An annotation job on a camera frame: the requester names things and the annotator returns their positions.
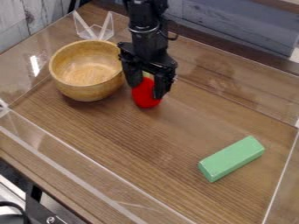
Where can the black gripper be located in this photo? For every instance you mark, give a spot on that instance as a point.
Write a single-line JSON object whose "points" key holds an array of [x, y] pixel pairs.
{"points": [[145, 54]]}

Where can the red plush strawberry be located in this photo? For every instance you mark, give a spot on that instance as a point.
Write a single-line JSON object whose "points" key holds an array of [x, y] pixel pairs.
{"points": [[144, 93]]}

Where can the wooden bowl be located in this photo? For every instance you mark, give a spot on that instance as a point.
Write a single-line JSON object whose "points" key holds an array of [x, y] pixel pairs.
{"points": [[86, 70]]}

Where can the green rectangular block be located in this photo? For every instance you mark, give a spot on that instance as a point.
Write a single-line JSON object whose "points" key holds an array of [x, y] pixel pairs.
{"points": [[229, 159]]}

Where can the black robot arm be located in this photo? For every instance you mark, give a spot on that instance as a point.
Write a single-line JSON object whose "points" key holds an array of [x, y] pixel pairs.
{"points": [[146, 13]]}

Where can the clear acrylic corner bracket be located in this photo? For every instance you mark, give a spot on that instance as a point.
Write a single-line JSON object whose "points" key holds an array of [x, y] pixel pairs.
{"points": [[96, 32]]}

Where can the clear acrylic tray wall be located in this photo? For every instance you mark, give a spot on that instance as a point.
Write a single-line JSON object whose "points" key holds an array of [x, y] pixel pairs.
{"points": [[85, 185]]}

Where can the black table leg bracket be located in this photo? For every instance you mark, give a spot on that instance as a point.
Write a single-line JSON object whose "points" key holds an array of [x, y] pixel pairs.
{"points": [[45, 210]]}

